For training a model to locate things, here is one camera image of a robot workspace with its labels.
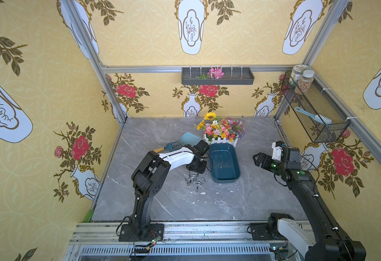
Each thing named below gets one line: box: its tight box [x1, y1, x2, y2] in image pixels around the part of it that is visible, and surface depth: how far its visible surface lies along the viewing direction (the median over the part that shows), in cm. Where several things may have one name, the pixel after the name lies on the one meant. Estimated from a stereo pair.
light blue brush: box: [294, 106, 333, 126], surface depth 73 cm
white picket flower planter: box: [193, 112, 245, 148], surface depth 95 cm
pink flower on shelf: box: [206, 66, 225, 79], surface depth 90 cm
